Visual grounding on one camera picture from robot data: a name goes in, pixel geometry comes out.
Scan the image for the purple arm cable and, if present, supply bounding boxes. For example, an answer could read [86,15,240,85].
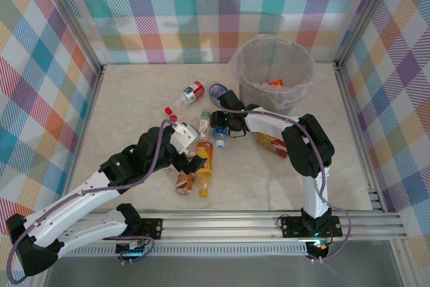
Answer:
[6,119,179,284]
[208,81,353,263]

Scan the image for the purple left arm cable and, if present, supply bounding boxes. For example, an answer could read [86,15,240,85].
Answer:
[6,119,179,284]

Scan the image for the orange juice bottle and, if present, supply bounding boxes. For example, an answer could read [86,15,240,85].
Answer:
[196,140,215,198]

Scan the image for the red label bottle red cap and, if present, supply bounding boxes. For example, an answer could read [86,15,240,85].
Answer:
[163,80,206,115]

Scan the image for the aluminium frame post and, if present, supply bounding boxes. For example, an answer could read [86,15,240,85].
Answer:
[333,0,403,68]
[32,0,105,76]

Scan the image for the controller board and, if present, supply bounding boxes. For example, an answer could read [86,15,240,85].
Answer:
[304,239,333,255]
[115,240,151,257]

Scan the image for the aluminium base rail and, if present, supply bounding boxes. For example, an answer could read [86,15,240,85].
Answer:
[80,208,406,243]

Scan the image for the grey trash bin with liner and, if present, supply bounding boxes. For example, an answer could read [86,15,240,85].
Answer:
[231,34,317,110]

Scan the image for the blue white label bottle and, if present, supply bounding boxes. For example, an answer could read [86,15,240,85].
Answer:
[212,126,230,149]

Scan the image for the blue label bottle blue cap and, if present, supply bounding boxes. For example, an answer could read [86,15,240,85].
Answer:
[208,81,232,103]

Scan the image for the clear bottle red cap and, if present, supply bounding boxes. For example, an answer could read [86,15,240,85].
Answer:
[169,114,201,133]

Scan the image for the white green label bottle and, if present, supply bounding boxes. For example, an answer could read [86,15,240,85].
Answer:
[200,109,213,140]

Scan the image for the orange red juice carton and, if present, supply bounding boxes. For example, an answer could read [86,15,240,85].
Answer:
[257,132,290,159]

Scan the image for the grey slotted cable duct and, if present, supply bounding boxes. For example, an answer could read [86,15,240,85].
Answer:
[63,245,310,258]

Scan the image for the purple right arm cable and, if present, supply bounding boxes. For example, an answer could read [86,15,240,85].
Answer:
[208,81,353,263]

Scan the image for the left controller board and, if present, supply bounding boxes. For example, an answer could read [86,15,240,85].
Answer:
[115,240,151,257]

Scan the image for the colourful plaid backdrop cloth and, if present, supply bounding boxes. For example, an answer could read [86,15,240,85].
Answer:
[339,0,430,268]
[0,0,101,287]
[50,0,387,65]

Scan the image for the aluminium side rail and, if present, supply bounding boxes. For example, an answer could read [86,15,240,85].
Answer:
[63,65,107,216]
[334,61,384,214]

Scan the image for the right controller board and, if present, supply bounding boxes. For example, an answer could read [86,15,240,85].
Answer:
[304,239,333,255]

